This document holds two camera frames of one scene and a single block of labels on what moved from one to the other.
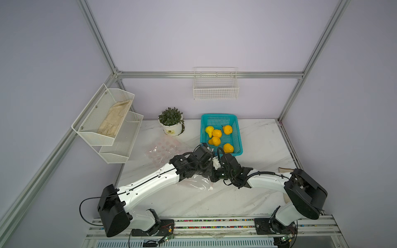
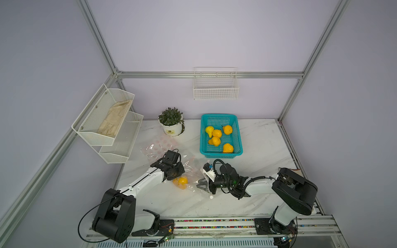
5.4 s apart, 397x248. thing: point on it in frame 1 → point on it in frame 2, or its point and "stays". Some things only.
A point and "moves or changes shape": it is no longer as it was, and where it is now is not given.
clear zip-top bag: x=200 y=182 moves or changes shape
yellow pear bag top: x=215 y=141 stays
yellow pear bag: x=228 y=148 stays
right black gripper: x=214 y=177 → x=210 y=184
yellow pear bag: x=216 y=133 stays
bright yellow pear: x=209 y=129 stays
